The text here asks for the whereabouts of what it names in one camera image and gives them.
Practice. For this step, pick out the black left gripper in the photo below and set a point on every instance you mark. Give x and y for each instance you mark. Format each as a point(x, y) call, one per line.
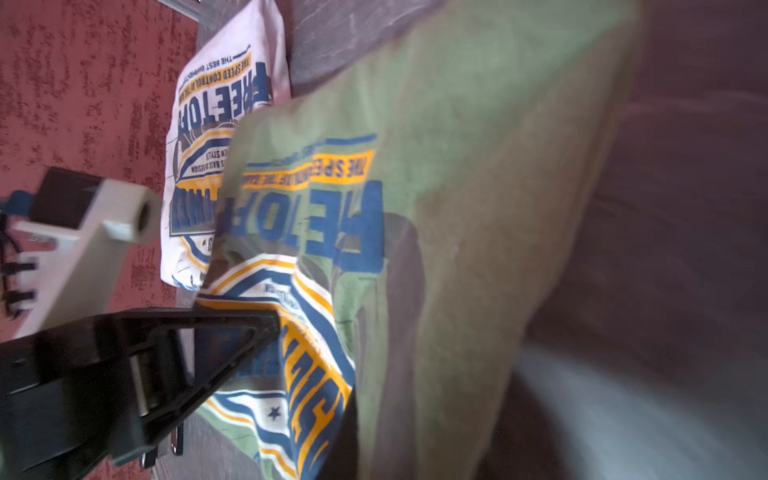
point(116, 386)

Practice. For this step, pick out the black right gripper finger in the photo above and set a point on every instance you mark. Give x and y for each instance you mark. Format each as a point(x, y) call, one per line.
point(342, 461)

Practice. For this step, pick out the green grey tank top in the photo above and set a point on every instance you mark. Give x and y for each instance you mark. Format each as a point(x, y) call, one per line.
point(406, 220)

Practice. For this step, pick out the white tank top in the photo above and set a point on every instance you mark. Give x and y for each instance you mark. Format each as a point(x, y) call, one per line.
point(241, 69)

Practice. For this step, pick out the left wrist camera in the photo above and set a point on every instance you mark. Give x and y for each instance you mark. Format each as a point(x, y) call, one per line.
point(70, 243)

